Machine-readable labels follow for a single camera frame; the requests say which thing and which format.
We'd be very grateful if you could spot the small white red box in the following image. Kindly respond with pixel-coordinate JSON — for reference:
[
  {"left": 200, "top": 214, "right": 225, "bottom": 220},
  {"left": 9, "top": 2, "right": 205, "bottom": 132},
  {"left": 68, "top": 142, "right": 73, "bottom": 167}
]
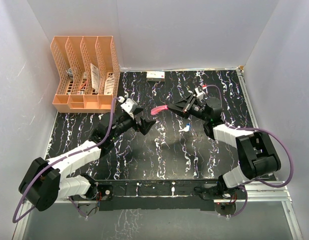
[{"left": 146, "top": 71, "right": 165, "bottom": 82}]

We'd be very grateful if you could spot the white paper packet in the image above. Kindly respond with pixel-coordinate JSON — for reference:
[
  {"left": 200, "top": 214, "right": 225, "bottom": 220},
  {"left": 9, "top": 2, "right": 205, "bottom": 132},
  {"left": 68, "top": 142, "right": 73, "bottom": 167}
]
[{"left": 90, "top": 63, "right": 100, "bottom": 94}]

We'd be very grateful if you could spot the white labelled packet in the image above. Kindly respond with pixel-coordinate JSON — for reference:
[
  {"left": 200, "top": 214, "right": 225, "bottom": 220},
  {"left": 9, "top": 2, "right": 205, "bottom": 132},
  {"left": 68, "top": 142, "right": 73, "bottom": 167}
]
[{"left": 103, "top": 75, "right": 115, "bottom": 95}]

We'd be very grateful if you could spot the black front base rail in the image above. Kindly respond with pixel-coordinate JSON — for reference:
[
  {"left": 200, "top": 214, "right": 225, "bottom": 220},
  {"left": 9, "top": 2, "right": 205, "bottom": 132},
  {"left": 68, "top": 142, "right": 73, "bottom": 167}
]
[{"left": 97, "top": 179, "right": 221, "bottom": 212}]

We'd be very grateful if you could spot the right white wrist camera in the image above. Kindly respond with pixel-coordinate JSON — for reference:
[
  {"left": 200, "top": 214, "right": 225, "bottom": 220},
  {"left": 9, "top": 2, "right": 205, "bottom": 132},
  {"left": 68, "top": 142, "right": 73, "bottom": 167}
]
[{"left": 195, "top": 85, "right": 207, "bottom": 101}]

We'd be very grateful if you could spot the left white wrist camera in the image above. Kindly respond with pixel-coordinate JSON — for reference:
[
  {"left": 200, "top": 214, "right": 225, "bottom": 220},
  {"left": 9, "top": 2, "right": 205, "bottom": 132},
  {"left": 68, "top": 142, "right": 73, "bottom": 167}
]
[{"left": 120, "top": 98, "right": 138, "bottom": 119}]

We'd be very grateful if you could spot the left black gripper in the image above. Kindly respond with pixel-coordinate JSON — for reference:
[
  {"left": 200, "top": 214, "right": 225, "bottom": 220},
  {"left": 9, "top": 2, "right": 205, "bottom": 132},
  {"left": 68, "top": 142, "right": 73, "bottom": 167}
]
[{"left": 109, "top": 107, "right": 156, "bottom": 141}]

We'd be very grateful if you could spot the round metal object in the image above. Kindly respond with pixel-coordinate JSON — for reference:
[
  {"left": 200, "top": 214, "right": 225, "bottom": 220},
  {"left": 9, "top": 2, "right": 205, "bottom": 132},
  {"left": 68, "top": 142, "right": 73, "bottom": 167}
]
[{"left": 66, "top": 68, "right": 73, "bottom": 77}]

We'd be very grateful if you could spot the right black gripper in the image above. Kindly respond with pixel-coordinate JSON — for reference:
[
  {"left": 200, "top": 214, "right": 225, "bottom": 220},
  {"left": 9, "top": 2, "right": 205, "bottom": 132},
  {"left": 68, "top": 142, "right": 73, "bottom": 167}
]
[{"left": 167, "top": 94, "right": 210, "bottom": 122}]

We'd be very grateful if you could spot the red strap keychain with ring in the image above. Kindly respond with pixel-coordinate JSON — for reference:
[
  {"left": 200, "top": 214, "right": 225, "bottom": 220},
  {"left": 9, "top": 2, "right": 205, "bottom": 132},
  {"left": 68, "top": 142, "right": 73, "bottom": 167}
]
[{"left": 150, "top": 105, "right": 168, "bottom": 116}]

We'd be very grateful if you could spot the silver key with blue tag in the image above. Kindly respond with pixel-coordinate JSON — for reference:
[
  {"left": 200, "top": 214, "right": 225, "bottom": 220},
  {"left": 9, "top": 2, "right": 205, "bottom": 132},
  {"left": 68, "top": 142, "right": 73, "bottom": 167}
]
[{"left": 179, "top": 123, "right": 191, "bottom": 133}]

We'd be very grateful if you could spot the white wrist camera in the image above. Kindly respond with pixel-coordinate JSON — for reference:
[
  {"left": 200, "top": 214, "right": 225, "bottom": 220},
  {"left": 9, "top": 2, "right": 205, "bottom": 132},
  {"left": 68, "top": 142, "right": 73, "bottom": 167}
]
[
  {"left": 120, "top": 98, "right": 138, "bottom": 119},
  {"left": 195, "top": 85, "right": 207, "bottom": 101}
]

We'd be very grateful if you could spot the orange plastic file organizer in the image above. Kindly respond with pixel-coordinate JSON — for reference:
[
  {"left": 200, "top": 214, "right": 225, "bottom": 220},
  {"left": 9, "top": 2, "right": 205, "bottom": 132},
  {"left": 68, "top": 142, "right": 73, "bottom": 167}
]
[{"left": 50, "top": 36, "right": 120, "bottom": 114}]

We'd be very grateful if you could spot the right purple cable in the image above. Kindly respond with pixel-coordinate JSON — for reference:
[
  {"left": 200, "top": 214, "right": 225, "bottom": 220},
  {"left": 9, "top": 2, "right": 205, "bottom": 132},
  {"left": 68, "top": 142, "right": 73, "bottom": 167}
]
[{"left": 203, "top": 84, "right": 295, "bottom": 188}]

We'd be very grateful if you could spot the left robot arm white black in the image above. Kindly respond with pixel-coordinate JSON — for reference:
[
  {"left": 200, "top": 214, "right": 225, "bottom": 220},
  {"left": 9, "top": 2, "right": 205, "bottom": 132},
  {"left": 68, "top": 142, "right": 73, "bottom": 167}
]
[{"left": 18, "top": 107, "right": 156, "bottom": 212}]

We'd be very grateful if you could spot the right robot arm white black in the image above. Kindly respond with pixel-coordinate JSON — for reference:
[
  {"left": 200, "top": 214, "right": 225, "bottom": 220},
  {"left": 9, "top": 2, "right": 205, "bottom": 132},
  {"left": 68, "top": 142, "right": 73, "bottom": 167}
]
[{"left": 167, "top": 94, "right": 281, "bottom": 199}]

